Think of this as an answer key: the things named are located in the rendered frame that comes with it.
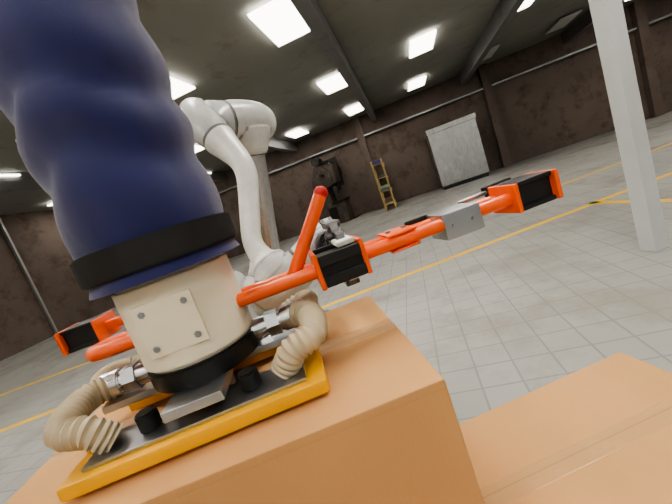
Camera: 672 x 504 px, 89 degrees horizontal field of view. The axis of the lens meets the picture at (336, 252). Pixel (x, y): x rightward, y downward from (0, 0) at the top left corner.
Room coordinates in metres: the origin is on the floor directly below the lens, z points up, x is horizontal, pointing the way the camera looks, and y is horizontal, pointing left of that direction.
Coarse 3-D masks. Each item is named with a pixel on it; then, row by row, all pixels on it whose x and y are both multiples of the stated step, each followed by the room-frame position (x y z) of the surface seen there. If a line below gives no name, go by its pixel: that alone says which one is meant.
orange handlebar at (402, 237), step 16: (480, 208) 0.56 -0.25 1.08; (496, 208) 0.56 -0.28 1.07; (416, 224) 0.59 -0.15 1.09; (432, 224) 0.55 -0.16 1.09; (384, 240) 0.54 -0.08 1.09; (400, 240) 0.54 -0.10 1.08; (416, 240) 0.55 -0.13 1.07; (368, 256) 0.54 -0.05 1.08; (304, 272) 0.53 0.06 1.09; (240, 288) 0.56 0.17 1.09; (256, 288) 0.52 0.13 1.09; (272, 288) 0.52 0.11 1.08; (288, 288) 0.52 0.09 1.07; (240, 304) 0.51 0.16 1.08; (112, 320) 0.75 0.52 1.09; (112, 336) 0.54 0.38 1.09; (128, 336) 0.50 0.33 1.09; (96, 352) 0.49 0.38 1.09; (112, 352) 0.49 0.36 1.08
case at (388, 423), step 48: (336, 336) 0.59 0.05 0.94; (384, 336) 0.52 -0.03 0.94; (336, 384) 0.43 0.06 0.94; (384, 384) 0.39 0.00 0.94; (432, 384) 0.36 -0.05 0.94; (240, 432) 0.40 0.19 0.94; (288, 432) 0.37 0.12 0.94; (336, 432) 0.35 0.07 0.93; (384, 432) 0.36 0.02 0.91; (432, 432) 0.36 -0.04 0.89; (48, 480) 0.45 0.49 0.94; (144, 480) 0.37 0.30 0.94; (192, 480) 0.34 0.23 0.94; (240, 480) 0.34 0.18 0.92; (288, 480) 0.35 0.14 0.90; (336, 480) 0.35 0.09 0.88; (384, 480) 0.36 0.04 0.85; (432, 480) 0.36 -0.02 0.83
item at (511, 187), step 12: (516, 180) 0.59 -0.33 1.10; (528, 180) 0.56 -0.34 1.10; (540, 180) 0.57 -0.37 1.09; (552, 180) 0.57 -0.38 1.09; (492, 192) 0.61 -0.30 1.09; (504, 192) 0.58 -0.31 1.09; (516, 192) 0.55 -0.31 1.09; (528, 192) 0.57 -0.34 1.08; (540, 192) 0.57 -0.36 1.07; (552, 192) 0.57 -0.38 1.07; (516, 204) 0.56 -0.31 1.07; (528, 204) 0.56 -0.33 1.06; (540, 204) 0.56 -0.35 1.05
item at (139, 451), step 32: (256, 384) 0.43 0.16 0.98; (288, 384) 0.42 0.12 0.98; (320, 384) 0.41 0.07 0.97; (160, 416) 0.43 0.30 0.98; (192, 416) 0.42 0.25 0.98; (224, 416) 0.40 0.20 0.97; (256, 416) 0.40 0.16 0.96; (128, 448) 0.40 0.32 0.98; (160, 448) 0.38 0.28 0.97; (192, 448) 0.39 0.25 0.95; (96, 480) 0.37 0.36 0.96
